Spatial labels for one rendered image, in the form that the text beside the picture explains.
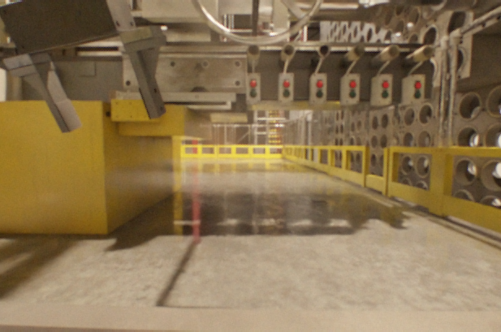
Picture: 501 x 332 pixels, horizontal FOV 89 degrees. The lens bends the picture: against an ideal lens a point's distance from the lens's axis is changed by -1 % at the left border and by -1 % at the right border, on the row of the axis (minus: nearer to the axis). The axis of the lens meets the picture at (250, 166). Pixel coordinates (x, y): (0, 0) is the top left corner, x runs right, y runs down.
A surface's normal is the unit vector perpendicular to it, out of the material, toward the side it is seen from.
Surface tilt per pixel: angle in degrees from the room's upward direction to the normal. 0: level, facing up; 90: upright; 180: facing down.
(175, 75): 90
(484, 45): 90
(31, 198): 90
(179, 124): 90
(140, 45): 113
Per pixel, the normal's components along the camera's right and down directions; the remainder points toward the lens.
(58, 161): 0.00, 0.08
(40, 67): 0.98, -0.11
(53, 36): -0.09, 0.47
